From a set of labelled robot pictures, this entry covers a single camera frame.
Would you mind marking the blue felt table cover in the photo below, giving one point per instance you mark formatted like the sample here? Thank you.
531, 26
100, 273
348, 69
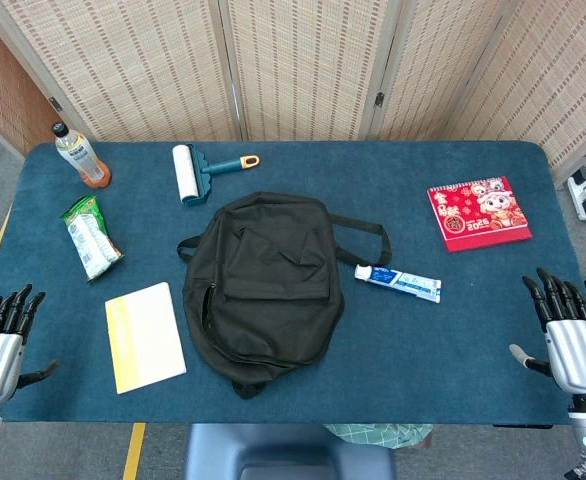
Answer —
423, 350

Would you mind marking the red desk calendar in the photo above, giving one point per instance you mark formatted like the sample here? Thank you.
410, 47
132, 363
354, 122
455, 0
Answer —
478, 215

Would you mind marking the white power strip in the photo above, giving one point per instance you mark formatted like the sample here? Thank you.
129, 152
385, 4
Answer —
580, 192

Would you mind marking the black backpack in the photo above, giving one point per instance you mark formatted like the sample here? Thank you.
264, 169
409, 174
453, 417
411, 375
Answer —
263, 280

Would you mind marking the teal lint roller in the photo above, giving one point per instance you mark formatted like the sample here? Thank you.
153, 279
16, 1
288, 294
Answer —
187, 172

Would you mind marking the green snack bag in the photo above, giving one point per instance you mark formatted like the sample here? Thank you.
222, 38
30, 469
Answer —
90, 240

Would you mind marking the white blue toothpaste tube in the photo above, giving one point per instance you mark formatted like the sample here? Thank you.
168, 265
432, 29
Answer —
403, 282

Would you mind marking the green checked cloth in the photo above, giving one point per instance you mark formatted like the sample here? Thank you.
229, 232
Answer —
378, 434

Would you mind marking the black screen hinge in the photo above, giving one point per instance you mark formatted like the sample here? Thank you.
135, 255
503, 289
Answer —
379, 99
55, 104

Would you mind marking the blue chair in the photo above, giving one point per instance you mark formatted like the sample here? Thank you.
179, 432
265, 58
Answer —
283, 450

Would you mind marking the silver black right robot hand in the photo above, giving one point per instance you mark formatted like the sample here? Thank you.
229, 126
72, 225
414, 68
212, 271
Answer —
578, 355

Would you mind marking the yellow notebook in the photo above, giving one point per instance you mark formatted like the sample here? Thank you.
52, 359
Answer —
145, 340

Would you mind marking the orange drink bottle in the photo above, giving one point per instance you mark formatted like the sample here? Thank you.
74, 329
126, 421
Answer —
80, 155

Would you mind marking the woven folding screen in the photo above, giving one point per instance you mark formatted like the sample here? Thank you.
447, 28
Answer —
303, 65

